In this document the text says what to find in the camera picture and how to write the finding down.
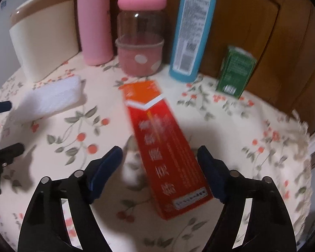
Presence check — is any white sponge block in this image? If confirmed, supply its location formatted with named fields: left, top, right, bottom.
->
left=10, top=75, right=86, bottom=123

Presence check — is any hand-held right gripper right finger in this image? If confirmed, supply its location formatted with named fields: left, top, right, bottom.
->
left=197, top=146, right=297, bottom=252

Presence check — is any glass jar with pink lid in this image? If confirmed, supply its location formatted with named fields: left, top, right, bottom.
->
left=115, top=0, right=167, bottom=76

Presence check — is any blue spray bottle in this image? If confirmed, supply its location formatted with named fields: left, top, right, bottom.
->
left=169, top=0, right=218, bottom=82

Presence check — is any pink flask bottle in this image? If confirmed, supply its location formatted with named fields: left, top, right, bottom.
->
left=61, top=0, right=114, bottom=66

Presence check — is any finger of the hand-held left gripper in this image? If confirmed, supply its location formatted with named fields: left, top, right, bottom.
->
left=0, top=100, right=11, bottom=115
left=0, top=143, right=25, bottom=195

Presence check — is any red cardboard box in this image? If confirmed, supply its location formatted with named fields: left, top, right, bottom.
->
left=120, top=80, right=214, bottom=220

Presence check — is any wooden wardrobe door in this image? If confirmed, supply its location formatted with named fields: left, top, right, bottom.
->
left=33, top=0, right=315, bottom=137

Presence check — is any cream bin with pink rim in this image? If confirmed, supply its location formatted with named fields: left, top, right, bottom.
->
left=9, top=0, right=80, bottom=83

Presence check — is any floral tablecloth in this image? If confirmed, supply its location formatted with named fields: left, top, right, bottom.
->
left=0, top=55, right=313, bottom=252

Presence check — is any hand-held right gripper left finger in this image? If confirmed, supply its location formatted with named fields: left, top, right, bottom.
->
left=17, top=146, right=123, bottom=252

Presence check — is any small green box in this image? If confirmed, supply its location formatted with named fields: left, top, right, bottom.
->
left=216, top=45, right=257, bottom=100

